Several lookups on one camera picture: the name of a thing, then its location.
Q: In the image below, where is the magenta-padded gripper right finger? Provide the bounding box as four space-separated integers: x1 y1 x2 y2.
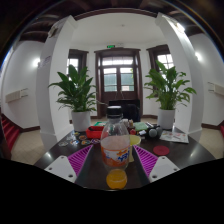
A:
128 144 181 188

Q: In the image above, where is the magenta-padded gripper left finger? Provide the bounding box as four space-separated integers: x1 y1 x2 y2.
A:
44 143 101 188

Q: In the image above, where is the orange soda plastic bottle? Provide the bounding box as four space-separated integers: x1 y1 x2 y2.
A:
100 105 132 190

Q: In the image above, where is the flat round red coaster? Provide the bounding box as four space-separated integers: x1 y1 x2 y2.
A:
152 144 171 157

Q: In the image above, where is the white printed paper sheet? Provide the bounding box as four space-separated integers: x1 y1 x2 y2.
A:
159 129 190 144

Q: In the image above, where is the grey round device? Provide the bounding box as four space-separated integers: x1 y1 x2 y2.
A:
144 124 164 139

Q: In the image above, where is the pale yellow cup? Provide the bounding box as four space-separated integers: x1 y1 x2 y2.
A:
128 134 142 163

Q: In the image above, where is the green folded cloth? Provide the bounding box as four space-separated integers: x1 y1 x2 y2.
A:
133 121 149 132

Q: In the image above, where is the green flat box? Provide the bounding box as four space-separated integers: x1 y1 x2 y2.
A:
93 121 108 128

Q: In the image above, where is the black chair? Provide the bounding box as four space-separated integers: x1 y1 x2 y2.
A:
108 98 142 123

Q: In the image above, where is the green plant in white pot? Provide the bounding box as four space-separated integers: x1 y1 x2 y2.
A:
143 59 198 131
48 64 106 133

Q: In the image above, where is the dark wooden double door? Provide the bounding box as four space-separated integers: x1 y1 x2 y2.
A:
94 47 144 118

